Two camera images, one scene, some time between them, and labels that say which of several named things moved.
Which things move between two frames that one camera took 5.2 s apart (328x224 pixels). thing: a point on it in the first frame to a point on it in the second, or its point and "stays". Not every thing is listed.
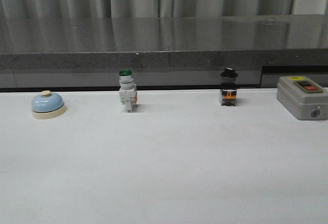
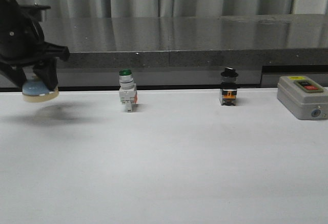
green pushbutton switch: x=127 y=92 stays
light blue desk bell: x=47 y=105 to x=34 y=90
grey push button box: x=303 y=97 stays
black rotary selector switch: x=229 y=89 stays
